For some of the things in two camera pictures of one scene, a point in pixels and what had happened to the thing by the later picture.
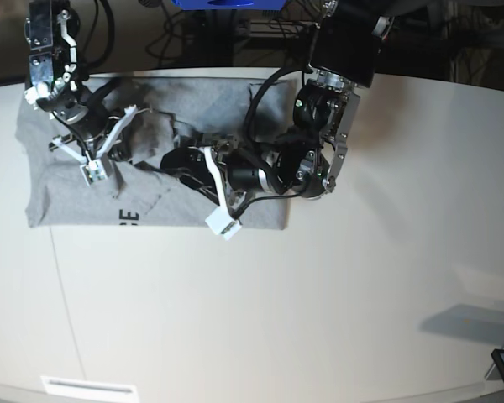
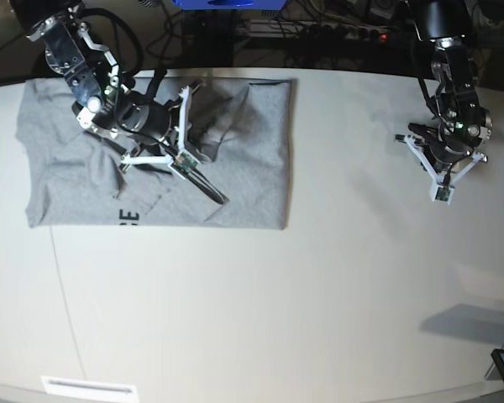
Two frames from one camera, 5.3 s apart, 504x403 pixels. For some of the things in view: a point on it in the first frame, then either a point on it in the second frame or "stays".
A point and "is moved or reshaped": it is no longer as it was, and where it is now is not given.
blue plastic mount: [231, 4] stays
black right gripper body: [232, 164] -> [442, 154]
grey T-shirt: [136, 190] is moved or reshaped
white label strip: [73, 386] stays
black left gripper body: [102, 127] -> [170, 136]
